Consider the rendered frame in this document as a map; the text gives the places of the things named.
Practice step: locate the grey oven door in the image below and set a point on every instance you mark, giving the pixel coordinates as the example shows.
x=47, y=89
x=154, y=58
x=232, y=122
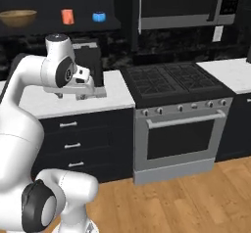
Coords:
x=178, y=139

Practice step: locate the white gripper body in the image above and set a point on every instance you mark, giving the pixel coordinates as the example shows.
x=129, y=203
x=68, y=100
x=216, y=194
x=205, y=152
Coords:
x=70, y=89

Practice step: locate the black and grey microwave oven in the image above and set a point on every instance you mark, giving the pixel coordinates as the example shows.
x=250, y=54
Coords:
x=183, y=2

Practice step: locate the black base cabinet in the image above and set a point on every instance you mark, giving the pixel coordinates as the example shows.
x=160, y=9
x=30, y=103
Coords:
x=237, y=126

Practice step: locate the grey hob knob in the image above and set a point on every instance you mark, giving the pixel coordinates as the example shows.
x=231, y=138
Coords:
x=180, y=108
x=194, y=106
x=209, y=104
x=144, y=112
x=223, y=102
x=159, y=110

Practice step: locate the white wall socket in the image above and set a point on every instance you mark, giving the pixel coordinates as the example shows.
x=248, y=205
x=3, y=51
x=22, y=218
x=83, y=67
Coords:
x=217, y=34

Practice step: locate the black drawer front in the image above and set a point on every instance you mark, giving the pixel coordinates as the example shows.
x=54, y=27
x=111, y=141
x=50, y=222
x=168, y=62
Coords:
x=108, y=142
x=104, y=121
x=108, y=165

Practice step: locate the black coffee machine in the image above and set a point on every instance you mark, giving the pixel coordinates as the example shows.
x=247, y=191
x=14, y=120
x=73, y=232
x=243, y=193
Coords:
x=93, y=59

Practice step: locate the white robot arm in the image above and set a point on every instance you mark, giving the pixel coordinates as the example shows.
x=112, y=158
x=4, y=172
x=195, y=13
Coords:
x=19, y=135

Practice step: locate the black gas hob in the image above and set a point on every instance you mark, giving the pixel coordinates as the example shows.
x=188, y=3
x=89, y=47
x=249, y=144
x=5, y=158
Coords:
x=173, y=80

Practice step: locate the blue glass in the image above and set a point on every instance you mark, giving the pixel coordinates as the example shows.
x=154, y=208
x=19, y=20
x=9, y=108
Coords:
x=99, y=17

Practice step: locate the orange glass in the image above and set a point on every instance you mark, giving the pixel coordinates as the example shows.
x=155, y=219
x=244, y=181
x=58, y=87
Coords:
x=67, y=16

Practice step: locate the wooden bowl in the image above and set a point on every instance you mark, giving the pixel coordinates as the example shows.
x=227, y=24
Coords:
x=17, y=17

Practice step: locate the black cabinet door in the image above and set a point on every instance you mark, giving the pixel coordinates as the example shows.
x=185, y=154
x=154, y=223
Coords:
x=125, y=15

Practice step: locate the grey oven bottom drawer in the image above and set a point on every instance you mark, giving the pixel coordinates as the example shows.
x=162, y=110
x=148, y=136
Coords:
x=175, y=171

